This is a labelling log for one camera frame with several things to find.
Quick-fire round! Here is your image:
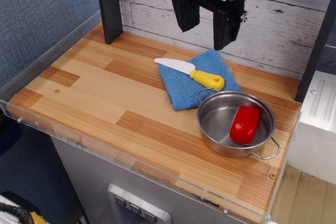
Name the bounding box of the dark grey left post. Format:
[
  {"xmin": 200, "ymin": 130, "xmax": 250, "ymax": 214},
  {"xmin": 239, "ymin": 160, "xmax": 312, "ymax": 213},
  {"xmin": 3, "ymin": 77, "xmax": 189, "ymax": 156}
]
[{"xmin": 99, "ymin": 0, "xmax": 123, "ymax": 44}]

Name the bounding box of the toy knife yellow handle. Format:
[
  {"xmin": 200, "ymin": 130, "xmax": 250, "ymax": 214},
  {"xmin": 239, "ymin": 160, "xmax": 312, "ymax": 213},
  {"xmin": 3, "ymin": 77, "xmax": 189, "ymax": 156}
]
[{"xmin": 154, "ymin": 58, "xmax": 225, "ymax": 91}]

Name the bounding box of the red toy sushi piece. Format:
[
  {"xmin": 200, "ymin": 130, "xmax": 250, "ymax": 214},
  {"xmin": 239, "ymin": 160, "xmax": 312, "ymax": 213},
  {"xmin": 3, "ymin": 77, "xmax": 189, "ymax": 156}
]
[{"xmin": 229, "ymin": 105, "xmax": 260, "ymax": 145}]

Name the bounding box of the black and yellow bag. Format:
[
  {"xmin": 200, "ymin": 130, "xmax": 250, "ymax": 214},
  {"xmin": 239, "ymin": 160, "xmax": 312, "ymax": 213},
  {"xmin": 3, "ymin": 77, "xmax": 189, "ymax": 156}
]
[{"xmin": 1, "ymin": 191, "xmax": 48, "ymax": 224}]

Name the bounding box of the small stainless steel pot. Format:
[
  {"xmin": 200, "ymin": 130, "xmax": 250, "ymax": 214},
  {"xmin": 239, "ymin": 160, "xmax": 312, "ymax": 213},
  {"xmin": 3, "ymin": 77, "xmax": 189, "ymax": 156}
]
[{"xmin": 197, "ymin": 88, "xmax": 276, "ymax": 159}]

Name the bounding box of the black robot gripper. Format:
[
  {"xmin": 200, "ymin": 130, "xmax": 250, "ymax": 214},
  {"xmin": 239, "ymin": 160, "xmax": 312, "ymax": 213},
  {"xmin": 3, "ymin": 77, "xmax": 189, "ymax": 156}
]
[{"xmin": 172, "ymin": 0, "xmax": 246, "ymax": 50}]

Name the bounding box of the dark grey right post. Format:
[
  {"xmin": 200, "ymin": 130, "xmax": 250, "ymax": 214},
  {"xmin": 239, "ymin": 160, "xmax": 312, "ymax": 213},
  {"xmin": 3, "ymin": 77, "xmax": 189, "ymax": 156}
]
[{"xmin": 295, "ymin": 0, "xmax": 335, "ymax": 102}]

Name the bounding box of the blue folded cloth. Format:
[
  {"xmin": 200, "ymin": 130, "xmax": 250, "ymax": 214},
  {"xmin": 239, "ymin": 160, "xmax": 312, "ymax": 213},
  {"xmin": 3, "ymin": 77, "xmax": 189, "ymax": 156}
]
[{"xmin": 158, "ymin": 49, "xmax": 242, "ymax": 111}]

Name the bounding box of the grey toy fridge cabinet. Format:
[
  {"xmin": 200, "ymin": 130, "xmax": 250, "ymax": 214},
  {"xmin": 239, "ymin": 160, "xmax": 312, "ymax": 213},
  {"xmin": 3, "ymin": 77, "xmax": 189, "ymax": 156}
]
[{"xmin": 52, "ymin": 137, "xmax": 269, "ymax": 223}]

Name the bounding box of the silver dispenser button panel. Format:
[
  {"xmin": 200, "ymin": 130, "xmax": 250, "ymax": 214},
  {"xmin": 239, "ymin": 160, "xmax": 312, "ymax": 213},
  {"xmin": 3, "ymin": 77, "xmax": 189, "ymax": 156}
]
[{"xmin": 107, "ymin": 183, "xmax": 172, "ymax": 223}]

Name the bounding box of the clear acrylic table guard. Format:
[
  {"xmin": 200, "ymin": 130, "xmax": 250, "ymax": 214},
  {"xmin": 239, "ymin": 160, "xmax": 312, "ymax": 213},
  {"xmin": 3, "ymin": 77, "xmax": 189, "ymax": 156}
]
[{"xmin": 4, "ymin": 14, "xmax": 300, "ymax": 214}]

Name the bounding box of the white ribbed appliance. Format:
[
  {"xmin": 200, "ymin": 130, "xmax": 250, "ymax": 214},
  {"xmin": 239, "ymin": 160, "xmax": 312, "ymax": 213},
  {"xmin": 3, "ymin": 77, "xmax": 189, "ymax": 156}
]
[{"xmin": 287, "ymin": 71, "xmax": 335, "ymax": 184}]

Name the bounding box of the dark grey post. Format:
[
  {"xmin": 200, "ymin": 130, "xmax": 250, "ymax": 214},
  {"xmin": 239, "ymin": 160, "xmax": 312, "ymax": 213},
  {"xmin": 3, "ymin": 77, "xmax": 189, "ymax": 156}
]
[
  {"xmin": 295, "ymin": 0, "xmax": 335, "ymax": 102},
  {"xmin": 99, "ymin": 0, "xmax": 123, "ymax": 44}
]

